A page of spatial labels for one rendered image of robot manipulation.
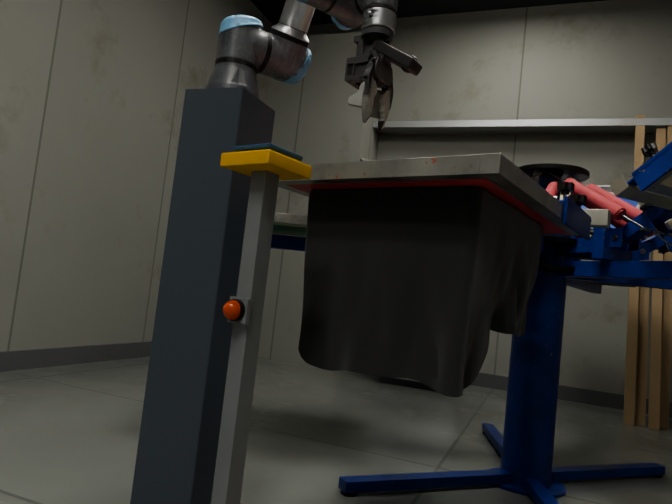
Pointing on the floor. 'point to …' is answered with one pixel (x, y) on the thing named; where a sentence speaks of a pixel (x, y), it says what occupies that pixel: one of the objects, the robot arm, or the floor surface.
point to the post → (232, 465)
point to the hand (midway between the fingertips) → (375, 121)
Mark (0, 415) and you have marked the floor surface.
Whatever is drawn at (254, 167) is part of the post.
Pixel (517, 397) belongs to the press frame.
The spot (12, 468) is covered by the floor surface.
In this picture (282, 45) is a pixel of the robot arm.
